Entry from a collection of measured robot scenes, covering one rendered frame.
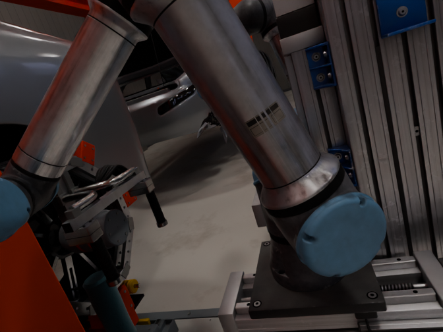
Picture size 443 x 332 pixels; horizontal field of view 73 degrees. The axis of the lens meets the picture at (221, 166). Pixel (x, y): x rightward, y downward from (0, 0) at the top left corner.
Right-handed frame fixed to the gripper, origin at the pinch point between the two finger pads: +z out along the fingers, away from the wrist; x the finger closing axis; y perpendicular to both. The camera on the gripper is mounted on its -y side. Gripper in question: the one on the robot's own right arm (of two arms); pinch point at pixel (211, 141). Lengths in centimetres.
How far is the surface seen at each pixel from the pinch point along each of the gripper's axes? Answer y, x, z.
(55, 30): -603, -437, -178
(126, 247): 32, -28, 50
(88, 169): 39, -45, 18
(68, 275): 50, -43, 56
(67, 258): 48, -45, 51
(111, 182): 53, -31, 18
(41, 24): -565, -449, -178
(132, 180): 46, -25, 18
